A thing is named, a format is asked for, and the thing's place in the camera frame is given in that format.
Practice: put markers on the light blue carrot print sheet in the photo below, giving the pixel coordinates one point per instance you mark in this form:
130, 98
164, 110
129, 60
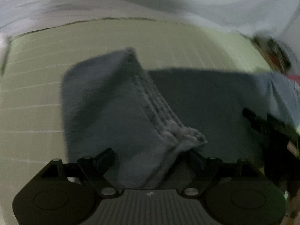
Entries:
244, 16

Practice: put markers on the green grid cutting mat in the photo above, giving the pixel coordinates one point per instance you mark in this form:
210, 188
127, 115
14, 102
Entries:
31, 123

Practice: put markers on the blue denim jeans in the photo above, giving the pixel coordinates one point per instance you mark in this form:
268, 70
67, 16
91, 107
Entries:
149, 118

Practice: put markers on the open storage bag with red trim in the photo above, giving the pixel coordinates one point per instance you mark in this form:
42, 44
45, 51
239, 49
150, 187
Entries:
279, 56

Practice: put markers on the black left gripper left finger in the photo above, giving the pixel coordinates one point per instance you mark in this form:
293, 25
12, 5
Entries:
66, 193

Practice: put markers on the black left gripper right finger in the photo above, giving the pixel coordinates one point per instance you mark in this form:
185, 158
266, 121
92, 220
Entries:
230, 193

